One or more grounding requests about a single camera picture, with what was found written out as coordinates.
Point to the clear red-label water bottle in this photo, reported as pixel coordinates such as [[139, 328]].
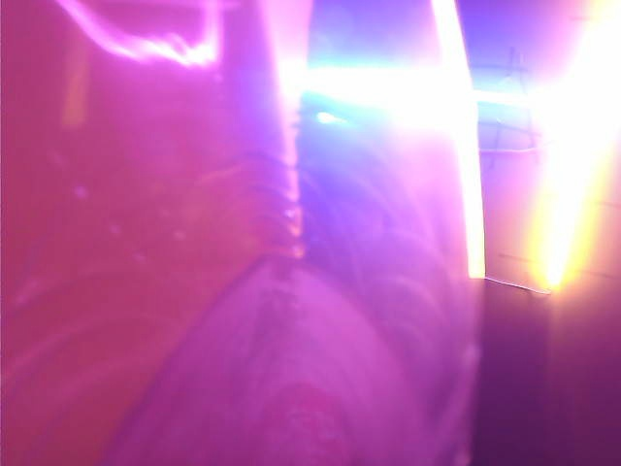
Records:
[[218, 242]]

